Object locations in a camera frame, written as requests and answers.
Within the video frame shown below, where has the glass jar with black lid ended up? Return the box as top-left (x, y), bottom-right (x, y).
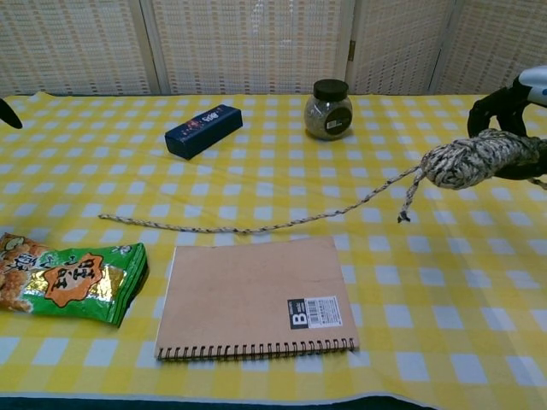
top-left (303, 79), bottom-right (355, 142)

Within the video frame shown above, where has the kraft spiral notebook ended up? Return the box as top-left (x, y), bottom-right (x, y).
top-left (154, 236), bottom-right (361, 362)

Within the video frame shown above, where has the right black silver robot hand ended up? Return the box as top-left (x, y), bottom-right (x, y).
top-left (468, 65), bottom-right (547, 181)

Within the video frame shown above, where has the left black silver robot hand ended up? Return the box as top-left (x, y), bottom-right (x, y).
top-left (0, 97), bottom-right (24, 130)

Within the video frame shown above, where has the green snack bag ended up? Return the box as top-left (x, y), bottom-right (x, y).
top-left (0, 232), bottom-right (150, 329)

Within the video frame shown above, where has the woven bamboo folding screen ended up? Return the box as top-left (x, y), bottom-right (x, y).
top-left (0, 0), bottom-right (547, 97)

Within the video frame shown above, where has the speckled white black rope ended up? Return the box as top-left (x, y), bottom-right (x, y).
top-left (98, 129), bottom-right (547, 234)

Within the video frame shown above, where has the dark blue rectangular box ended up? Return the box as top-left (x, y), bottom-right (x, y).
top-left (164, 104), bottom-right (244, 161)

